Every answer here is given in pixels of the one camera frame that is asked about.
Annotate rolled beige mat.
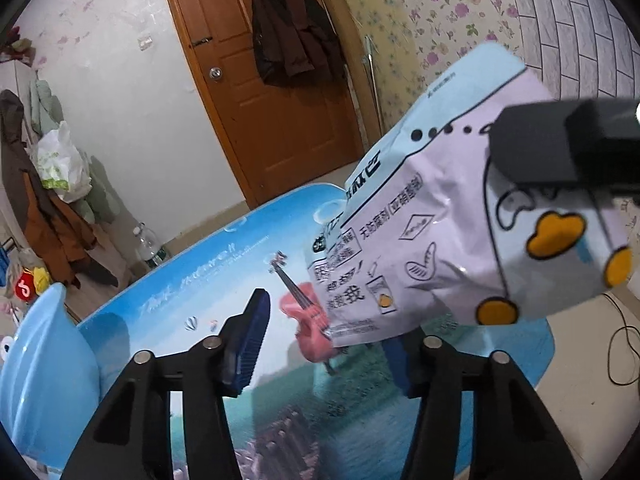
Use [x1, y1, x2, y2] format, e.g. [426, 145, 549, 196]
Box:
[323, 0, 382, 150]

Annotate white wall switch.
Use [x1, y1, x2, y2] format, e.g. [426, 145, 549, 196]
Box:
[138, 36, 153, 51]

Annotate yellow plush charm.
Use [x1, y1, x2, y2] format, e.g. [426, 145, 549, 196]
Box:
[32, 266, 52, 296]

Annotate red round plush charm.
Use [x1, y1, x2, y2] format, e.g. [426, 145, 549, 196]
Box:
[14, 270, 37, 304]

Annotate scenic printed table mat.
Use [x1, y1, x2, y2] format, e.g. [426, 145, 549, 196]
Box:
[29, 182, 557, 480]

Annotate dark brown coat on door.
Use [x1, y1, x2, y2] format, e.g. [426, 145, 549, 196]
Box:
[250, 0, 345, 88]

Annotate light blue plastic basin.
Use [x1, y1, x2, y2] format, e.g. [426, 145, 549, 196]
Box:
[1, 284, 100, 470]

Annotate brown orange hanging jacket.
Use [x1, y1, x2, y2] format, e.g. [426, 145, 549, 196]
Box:
[1, 90, 118, 287]

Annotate white green plastic bag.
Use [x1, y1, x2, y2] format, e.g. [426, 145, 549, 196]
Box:
[32, 120, 92, 204]

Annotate brown wooden door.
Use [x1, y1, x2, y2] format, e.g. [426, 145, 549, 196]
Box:
[156, 0, 367, 208]

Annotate duck print snack packet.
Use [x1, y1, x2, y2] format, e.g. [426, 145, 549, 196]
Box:
[307, 42, 632, 348]

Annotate clear plastic water bottle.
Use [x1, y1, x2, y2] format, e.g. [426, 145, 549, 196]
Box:
[132, 222, 167, 269]

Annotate light green hanging garment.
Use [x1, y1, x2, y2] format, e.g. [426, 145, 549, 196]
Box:
[29, 79, 120, 223]

